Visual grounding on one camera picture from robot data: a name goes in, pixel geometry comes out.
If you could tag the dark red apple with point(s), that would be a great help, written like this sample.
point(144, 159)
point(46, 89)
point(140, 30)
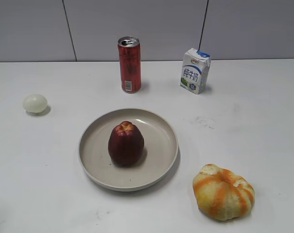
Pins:
point(125, 145)

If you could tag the beige round plate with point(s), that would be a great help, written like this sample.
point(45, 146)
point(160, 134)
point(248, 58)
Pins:
point(159, 153)

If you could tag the white blue milk carton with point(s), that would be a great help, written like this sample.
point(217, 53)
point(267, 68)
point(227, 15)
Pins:
point(195, 69)

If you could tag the red soda can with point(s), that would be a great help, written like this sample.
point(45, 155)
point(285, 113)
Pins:
point(130, 63)

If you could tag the orange yellow pumpkin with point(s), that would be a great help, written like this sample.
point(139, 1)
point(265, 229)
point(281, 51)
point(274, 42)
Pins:
point(221, 194)

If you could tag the white egg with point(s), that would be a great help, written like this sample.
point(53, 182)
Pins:
point(35, 103)

